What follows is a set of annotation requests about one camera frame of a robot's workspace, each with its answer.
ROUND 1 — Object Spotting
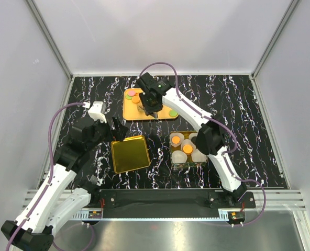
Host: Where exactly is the green round cookie right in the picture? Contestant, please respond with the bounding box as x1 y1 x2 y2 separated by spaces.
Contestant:
169 110 178 117

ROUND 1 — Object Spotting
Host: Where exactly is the left electronics board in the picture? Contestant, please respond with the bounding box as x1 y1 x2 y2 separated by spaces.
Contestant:
88 211 102 219

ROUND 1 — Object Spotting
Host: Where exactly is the white paper cup top-left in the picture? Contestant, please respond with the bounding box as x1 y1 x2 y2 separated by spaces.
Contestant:
170 132 184 147

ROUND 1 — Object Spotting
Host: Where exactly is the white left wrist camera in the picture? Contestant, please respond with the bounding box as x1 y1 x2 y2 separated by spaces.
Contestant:
83 101 107 123

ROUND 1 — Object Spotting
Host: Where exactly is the white paper cup top-right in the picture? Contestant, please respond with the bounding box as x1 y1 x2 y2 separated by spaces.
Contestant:
189 132 198 145

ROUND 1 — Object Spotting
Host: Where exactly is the electronics board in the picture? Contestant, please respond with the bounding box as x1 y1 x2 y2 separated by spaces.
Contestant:
231 212 244 219
88 211 102 219

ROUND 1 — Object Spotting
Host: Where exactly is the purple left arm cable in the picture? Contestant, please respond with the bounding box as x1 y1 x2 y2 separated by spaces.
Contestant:
5 104 96 251

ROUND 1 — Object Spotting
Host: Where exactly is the orange scalloped cookie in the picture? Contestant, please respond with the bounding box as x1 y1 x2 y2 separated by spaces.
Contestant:
171 135 181 144

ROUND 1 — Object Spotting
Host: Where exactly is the black round cookie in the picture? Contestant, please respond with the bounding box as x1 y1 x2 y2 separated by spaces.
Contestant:
191 136 197 144

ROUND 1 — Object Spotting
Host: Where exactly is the pink round cookie left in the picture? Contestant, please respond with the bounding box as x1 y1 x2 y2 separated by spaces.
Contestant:
128 90 135 97

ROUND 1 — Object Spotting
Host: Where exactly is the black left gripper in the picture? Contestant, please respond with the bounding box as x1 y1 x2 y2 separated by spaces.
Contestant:
86 116 128 151

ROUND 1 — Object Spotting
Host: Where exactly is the yellow plastic tray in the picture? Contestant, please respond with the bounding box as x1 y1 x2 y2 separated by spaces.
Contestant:
123 88 179 121

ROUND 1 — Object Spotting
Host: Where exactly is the white paper cup bottom-right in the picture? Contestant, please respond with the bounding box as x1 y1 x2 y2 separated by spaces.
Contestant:
191 149 207 163

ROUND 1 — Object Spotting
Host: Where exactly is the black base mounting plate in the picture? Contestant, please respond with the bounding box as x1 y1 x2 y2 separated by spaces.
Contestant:
89 189 256 209

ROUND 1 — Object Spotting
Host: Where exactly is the white paper cup bottom-left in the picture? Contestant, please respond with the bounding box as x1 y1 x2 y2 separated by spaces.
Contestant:
171 150 187 164

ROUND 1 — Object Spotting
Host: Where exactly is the white paper cup centre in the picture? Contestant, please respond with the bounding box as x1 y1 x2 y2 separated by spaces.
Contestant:
181 139 196 151

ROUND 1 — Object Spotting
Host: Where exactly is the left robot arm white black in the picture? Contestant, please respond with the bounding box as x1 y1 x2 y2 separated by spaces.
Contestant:
1 117 129 250

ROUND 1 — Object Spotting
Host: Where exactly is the gold tin lid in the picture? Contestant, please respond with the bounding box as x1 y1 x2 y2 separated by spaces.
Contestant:
111 135 150 174

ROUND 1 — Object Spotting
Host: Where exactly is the gold square cookie tin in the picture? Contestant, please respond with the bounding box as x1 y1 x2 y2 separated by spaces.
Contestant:
169 131 208 169

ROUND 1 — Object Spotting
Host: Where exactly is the right electronics board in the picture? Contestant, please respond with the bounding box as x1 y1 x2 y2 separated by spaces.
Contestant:
231 212 244 219

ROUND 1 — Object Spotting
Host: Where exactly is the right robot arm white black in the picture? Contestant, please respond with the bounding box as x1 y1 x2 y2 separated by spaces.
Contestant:
137 73 247 207

